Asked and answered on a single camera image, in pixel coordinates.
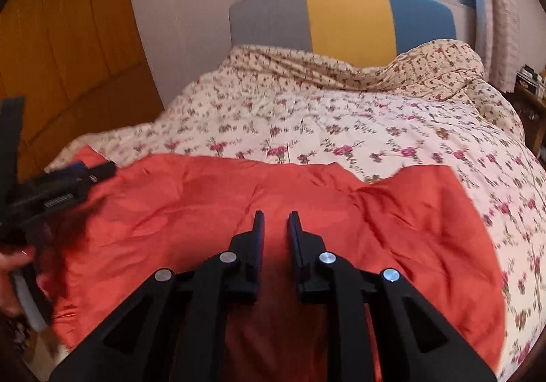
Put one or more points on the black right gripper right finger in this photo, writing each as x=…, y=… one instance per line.
x=379, y=326

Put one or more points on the grey yellow blue headboard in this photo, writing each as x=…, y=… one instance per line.
x=364, y=33

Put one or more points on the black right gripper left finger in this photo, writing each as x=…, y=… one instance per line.
x=173, y=326

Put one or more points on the floral quilted bedspread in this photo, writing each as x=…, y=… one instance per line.
x=431, y=105

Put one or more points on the wooden wardrobe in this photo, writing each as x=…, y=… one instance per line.
x=81, y=68

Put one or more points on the wooden bedside table with clutter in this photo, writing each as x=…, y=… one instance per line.
x=531, y=109

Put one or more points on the orange quilted down jacket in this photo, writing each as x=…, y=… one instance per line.
x=175, y=211

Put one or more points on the person's left hand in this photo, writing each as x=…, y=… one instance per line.
x=12, y=260

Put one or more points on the floral right curtain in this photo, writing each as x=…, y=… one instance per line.
x=497, y=41

